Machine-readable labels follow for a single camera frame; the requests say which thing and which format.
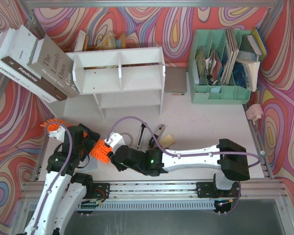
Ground orange microfiber duster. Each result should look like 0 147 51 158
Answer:
40 118 112 164

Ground white black utility knife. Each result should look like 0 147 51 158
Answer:
136 123 146 151

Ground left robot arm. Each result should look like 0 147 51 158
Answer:
23 119 100 235

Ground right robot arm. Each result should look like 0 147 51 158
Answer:
108 139 250 190

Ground white wooden bookshelf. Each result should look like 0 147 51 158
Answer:
44 47 166 123

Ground masking tape roll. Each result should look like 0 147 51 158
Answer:
120 132 133 147

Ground yellow blue calculator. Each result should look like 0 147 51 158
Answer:
85 157 98 170

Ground yellow sticky note pad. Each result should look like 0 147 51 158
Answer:
159 134 175 149

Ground brown Lonely Ones book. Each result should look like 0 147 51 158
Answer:
29 35 79 98

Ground books behind shelf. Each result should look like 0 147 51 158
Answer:
69 30 126 52

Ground white brown Fredonia book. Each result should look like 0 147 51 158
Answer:
0 25 67 103

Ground green desk organizer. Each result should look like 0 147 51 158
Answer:
188 28 251 104

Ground pink pig figurine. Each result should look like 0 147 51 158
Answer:
245 104 263 125

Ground open white paperback book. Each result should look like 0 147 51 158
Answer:
236 58 260 92

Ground grey blue yellow books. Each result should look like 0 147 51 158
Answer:
239 28 268 62

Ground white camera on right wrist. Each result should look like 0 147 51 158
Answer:
105 132 125 153

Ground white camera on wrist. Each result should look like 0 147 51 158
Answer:
49 126 66 142
105 132 125 153

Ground white camera on left wrist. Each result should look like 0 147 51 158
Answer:
49 126 66 142

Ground aluminium rail with mounts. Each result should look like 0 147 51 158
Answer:
22 180 287 201

